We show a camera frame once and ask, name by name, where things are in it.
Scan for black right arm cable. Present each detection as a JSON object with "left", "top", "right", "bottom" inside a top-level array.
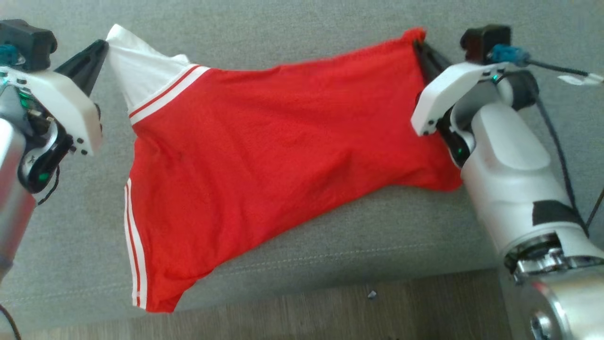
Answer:
[{"left": 526, "top": 59, "right": 604, "bottom": 237}]

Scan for red shirt with white stripes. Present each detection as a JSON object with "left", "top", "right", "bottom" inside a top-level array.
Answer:
[{"left": 105, "top": 24, "right": 464, "bottom": 314}]

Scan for grey fabric sofa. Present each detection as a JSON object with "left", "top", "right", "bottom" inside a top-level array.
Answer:
[{"left": 0, "top": 0, "right": 604, "bottom": 333}]

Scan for teal left camera connector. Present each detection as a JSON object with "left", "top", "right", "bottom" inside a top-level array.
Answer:
[{"left": 0, "top": 44, "right": 22, "bottom": 67}]

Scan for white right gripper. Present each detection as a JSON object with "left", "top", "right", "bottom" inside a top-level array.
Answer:
[{"left": 410, "top": 42, "right": 509, "bottom": 138}]

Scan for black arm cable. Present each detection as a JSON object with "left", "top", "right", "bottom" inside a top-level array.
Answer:
[
  {"left": 37, "top": 165, "right": 62, "bottom": 206},
  {"left": 526, "top": 59, "right": 604, "bottom": 237}
]

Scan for white cable tag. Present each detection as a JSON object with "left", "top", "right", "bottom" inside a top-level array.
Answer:
[{"left": 558, "top": 72, "right": 604, "bottom": 87}]

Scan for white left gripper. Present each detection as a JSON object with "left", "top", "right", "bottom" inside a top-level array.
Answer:
[{"left": 0, "top": 40, "right": 110, "bottom": 156}]

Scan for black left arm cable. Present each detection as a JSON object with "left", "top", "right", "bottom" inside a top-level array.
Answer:
[{"left": 37, "top": 165, "right": 62, "bottom": 206}]

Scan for teal camera connector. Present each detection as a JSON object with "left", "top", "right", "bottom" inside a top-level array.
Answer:
[
  {"left": 488, "top": 44, "right": 532, "bottom": 67},
  {"left": 0, "top": 44, "right": 22, "bottom": 67}
]

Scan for teal right camera connector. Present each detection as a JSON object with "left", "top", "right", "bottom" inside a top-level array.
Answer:
[{"left": 488, "top": 44, "right": 532, "bottom": 67}]

